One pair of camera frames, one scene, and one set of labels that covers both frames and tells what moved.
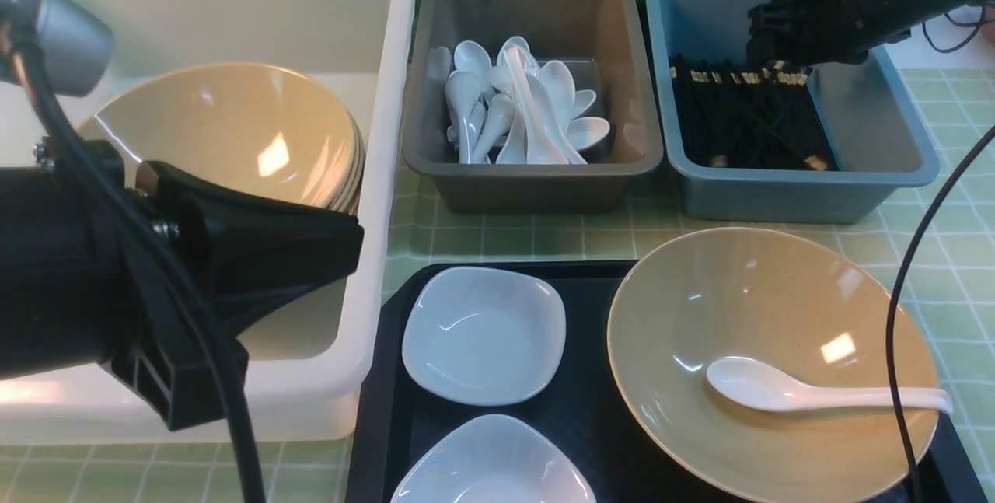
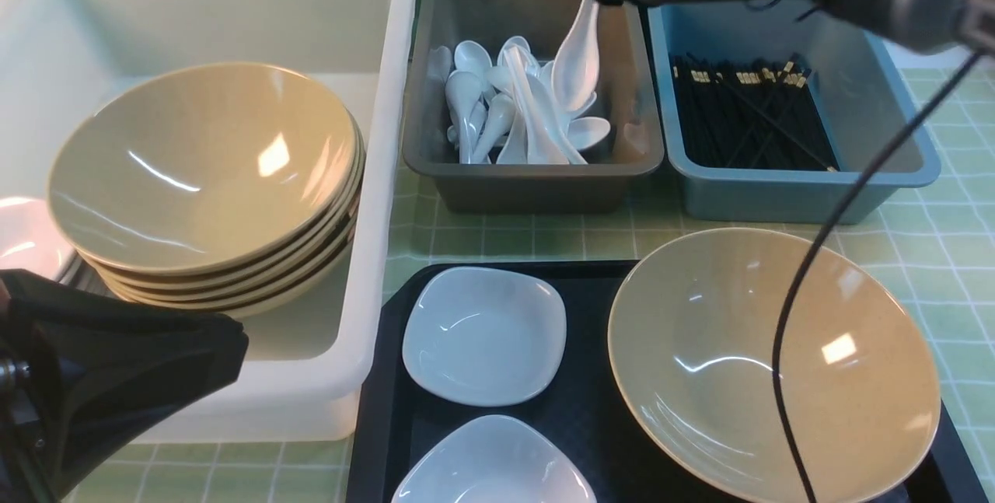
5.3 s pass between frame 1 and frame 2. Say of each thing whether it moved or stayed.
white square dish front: stayed
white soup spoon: moved
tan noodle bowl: stayed
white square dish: stayed
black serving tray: stayed
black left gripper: moved
